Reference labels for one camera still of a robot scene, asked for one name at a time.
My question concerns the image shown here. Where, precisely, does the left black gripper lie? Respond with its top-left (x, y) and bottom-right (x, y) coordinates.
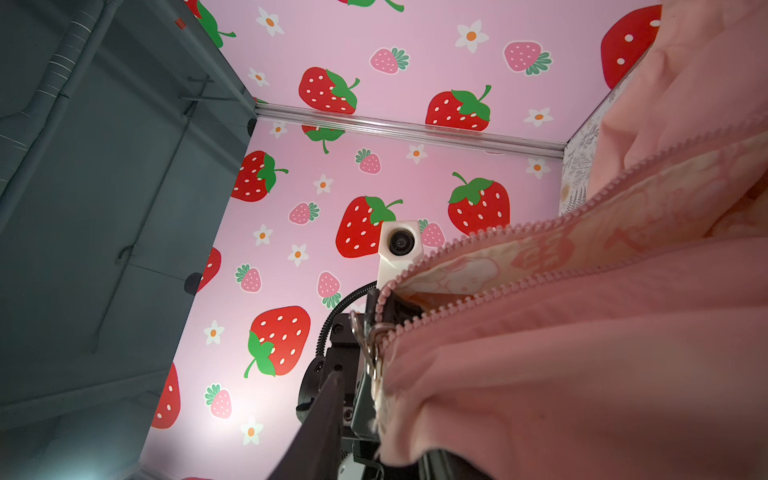
top-left (295, 291), bottom-right (420, 479)

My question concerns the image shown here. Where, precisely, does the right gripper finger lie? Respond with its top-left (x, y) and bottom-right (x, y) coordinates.
top-left (268, 372), bottom-right (344, 480)

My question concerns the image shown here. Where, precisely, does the silver zipper pull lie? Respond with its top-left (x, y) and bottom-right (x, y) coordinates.
top-left (349, 311), bottom-right (396, 381)

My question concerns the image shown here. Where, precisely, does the pink hooded jacket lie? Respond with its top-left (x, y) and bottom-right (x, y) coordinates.
top-left (370, 1), bottom-right (767, 479)

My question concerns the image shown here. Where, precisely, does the black wall knob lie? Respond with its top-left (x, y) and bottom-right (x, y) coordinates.
top-left (183, 272), bottom-right (202, 296)

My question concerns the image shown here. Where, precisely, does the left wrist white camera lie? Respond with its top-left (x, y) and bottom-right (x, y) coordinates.
top-left (376, 221), bottom-right (424, 290)

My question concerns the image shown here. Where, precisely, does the left corner aluminium post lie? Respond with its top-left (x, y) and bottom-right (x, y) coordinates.
top-left (254, 103), bottom-right (567, 160)

